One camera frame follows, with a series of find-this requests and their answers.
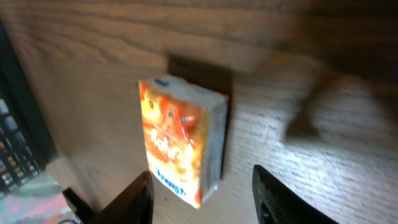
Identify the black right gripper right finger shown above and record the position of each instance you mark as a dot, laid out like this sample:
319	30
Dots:
275	203

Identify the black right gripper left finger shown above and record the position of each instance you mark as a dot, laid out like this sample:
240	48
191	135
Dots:
134	205

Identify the orange tissue pack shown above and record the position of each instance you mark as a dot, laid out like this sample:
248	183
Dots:
184	131

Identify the red purple snack packet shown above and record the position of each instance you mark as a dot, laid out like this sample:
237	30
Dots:
38	201

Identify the grey plastic basket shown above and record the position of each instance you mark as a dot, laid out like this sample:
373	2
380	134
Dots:
26	144

